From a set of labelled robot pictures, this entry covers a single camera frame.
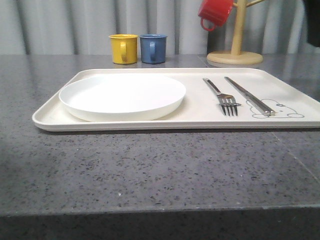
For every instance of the yellow enamel mug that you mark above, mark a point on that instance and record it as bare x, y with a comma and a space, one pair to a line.
124, 48

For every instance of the white round plate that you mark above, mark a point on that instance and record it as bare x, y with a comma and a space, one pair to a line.
122, 97

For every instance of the silver metal fork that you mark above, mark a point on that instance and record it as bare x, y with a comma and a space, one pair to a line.
227, 102

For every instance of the grey curtain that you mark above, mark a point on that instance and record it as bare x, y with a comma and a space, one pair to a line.
71, 27

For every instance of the wooden mug tree stand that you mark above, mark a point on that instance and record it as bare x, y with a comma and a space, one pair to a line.
236, 56

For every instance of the red enamel mug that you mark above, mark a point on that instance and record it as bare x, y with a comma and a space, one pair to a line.
214, 13

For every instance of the cream rabbit print tray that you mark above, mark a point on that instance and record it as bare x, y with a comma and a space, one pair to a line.
200, 108

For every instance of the silver metal chopstick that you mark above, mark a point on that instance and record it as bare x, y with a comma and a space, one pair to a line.
256, 113
257, 103

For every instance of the blue enamel mug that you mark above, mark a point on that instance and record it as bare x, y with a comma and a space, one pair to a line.
153, 48

